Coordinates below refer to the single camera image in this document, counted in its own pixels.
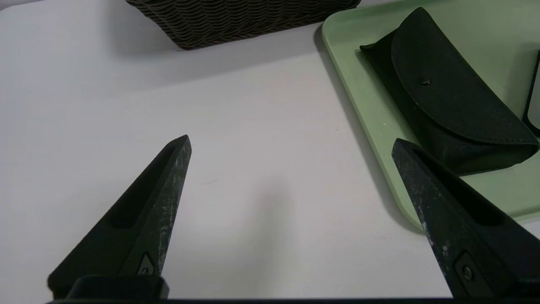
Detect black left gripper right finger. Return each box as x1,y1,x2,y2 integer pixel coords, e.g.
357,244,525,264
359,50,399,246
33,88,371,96
391,138,540,298

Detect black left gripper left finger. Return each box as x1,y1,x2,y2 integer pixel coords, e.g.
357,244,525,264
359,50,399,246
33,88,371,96
47,135,192,300

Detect dark brown wicker basket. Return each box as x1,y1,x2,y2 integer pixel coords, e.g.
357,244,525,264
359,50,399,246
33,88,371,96
125,0,362,50

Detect black glasses case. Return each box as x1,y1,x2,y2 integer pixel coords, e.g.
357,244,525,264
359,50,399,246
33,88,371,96
359,7,540,176

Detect white rounded power bank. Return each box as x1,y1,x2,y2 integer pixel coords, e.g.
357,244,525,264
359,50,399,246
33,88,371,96
523,51,540,136

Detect light green plastic tray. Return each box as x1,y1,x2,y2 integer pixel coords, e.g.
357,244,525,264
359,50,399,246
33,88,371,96
321,0,540,233

